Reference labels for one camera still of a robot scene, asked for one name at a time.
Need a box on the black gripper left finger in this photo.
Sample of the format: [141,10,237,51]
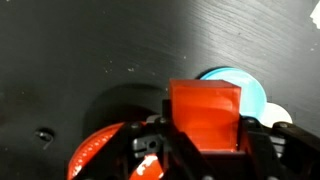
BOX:
[74,99,208,180]

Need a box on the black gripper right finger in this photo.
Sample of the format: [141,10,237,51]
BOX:
[237,116,320,180]

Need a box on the orange cube block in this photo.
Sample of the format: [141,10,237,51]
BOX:
[168,78,242,153]

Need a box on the small cream plate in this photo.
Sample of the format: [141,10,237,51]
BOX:
[259,102,294,128]

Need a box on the small blue plate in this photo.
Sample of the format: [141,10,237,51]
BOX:
[199,66,268,119]

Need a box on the red plastic bowl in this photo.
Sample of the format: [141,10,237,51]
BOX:
[66,121,168,180]

